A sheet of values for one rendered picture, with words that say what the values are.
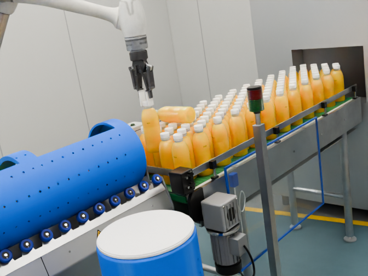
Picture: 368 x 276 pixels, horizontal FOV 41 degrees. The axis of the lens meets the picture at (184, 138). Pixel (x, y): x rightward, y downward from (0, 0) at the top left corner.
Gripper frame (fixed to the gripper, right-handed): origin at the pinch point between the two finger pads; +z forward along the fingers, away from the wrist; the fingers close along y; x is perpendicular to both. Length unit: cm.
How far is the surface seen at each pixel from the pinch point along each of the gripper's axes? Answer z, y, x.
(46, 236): 31, 14, -64
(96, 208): 30, 12, -43
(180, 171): 26.8, 22.9, -8.2
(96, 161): 12.9, 15.1, -40.4
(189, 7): -34, -303, 361
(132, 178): 25.1, 13.9, -25.2
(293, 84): 14, 14, 92
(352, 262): 125, 31, 112
